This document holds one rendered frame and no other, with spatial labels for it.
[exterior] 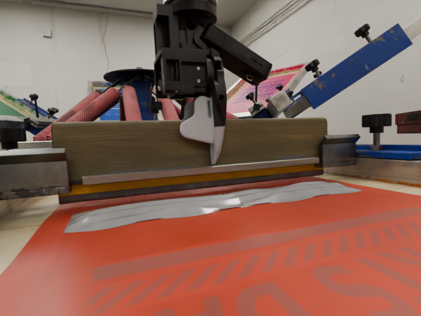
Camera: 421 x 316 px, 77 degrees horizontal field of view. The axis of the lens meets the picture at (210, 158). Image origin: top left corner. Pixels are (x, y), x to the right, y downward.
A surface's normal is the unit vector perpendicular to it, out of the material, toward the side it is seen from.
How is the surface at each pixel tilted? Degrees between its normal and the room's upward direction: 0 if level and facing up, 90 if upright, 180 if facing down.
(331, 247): 0
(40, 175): 90
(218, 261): 0
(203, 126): 84
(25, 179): 90
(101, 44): 90
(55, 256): 0
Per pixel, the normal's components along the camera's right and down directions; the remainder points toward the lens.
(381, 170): -0.94, 0.07
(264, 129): 0.35, 0.06
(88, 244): -0.04, -1.00
